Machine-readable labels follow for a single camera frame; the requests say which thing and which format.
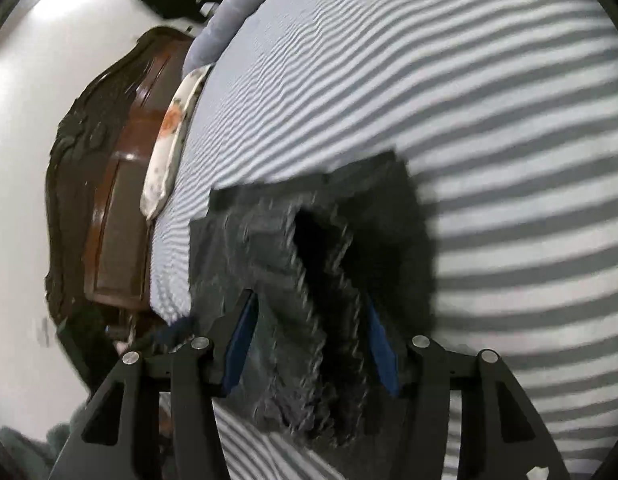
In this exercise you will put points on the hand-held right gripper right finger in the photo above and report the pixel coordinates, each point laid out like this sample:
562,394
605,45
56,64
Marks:
384,355

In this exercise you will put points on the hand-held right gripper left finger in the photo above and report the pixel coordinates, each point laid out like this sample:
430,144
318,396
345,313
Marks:
239,350

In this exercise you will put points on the dark grey pants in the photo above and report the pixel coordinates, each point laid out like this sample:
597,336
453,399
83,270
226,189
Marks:
269,260

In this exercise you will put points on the dark cloth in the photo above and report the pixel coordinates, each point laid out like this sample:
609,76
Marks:
94,340

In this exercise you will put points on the carved wooden headboard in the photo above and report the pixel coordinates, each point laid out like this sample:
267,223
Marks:
114,200

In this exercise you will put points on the floral white pillow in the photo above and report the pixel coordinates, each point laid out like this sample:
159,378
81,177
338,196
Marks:
164,150

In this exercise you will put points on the grey-green cloth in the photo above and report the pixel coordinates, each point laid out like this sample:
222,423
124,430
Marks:
34,455

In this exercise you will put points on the striped grey white bed sheet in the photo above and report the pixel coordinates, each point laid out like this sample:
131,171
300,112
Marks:
439,85

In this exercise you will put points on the long grey bolster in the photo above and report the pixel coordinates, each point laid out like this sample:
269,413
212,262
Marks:
224,25

